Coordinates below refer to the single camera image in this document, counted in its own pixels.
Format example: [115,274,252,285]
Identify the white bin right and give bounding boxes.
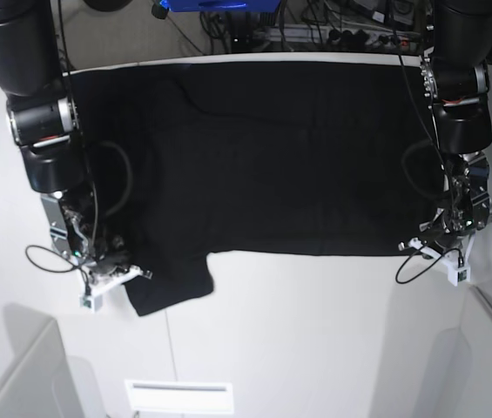
[412,287,492,417]

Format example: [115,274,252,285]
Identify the power strip with plugs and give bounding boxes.
[325,29,421,50]

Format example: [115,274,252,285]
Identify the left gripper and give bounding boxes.
[419,217,475,253]

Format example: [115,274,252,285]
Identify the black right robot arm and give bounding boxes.
[0,1,131,279]

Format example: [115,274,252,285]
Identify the white bin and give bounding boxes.
[0,303,107,417]
[412,287,492,417]

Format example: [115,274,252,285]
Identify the blue box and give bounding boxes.
[160,0,280,13]

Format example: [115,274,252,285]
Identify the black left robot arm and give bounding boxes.
[401,1,492,255]

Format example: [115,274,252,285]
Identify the black T-shirt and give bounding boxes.
[72,62,442,316]

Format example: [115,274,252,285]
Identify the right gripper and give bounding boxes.
[83,237,131,276]

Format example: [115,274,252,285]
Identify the white bin left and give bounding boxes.
[0,303,107,417]

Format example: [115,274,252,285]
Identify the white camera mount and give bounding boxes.
[78,265,152,313]
[394,233,475,287]

